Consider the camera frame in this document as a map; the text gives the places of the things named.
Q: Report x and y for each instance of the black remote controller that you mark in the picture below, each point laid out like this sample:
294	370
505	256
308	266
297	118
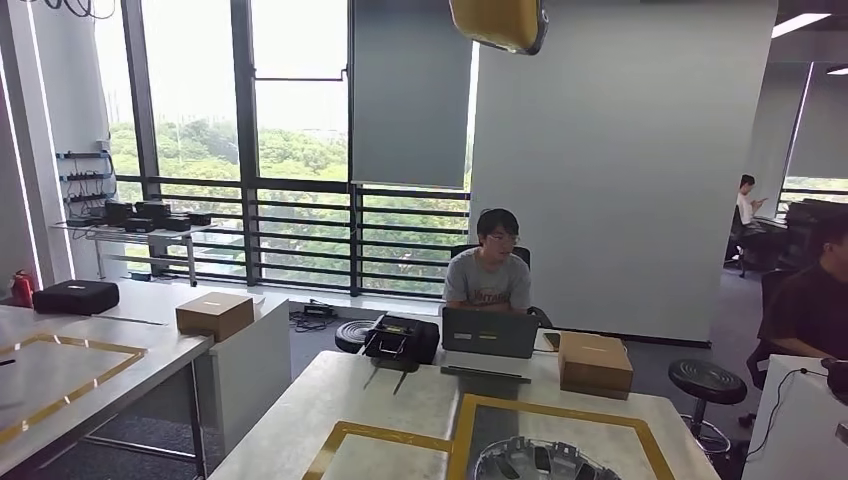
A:
391	329

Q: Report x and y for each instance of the black equipment case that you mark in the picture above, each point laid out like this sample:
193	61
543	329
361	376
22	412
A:
152	210
200	219
177	224
139	226
118	212

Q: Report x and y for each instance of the white desk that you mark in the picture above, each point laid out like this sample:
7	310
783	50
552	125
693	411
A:
252	384
548	368
795	430

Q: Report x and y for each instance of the grey laptop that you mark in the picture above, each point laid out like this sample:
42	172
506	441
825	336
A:
490	334

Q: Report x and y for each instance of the wall power strip rack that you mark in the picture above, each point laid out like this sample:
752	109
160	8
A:
83	177

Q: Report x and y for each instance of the grey roller blind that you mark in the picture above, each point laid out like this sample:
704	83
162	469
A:
411	99

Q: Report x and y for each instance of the white side table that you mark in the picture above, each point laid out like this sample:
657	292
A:
99	233

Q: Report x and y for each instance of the ceiling light strip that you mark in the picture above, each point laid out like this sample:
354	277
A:
838	69
800	25

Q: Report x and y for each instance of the black power adapter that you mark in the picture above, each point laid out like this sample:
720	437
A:
319	310

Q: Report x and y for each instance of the yellow tape frame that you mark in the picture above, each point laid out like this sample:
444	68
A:
563	412

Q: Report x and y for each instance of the black carry case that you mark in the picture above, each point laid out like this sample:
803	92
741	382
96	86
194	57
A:
838	381
424	341
76	298

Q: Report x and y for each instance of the marble top workbench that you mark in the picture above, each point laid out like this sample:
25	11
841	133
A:
166	344
331	411

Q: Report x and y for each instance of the person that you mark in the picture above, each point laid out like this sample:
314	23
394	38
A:
745	208
815	311
487	285

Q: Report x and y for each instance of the black window railing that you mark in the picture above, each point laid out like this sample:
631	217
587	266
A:
354	245

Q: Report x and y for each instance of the black ringed stool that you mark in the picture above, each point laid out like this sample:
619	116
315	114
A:
705	381
351	336

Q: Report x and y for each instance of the red fire extinguisher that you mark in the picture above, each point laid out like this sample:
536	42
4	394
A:
23	291

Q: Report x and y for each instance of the yellow hanging pad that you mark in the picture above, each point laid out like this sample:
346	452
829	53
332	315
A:
497	23

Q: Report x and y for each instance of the black office chair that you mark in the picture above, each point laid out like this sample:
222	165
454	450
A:
523	255
772	285

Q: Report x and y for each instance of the cardboard box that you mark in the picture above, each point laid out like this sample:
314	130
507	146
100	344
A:
215	318
596	368

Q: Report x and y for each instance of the silver wheel hubcap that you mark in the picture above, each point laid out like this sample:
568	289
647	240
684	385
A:
543	445

